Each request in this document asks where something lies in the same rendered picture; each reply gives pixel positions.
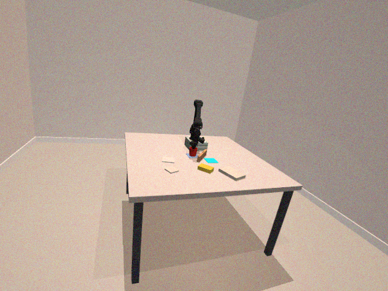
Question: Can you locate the yellow rectangular block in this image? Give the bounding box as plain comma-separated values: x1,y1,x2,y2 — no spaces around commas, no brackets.
198,164,214,174

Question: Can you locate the red cup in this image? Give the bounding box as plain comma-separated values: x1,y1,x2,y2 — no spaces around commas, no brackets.
189,147,197,157

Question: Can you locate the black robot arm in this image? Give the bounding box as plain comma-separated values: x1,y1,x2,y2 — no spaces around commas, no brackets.
190,99,205,144

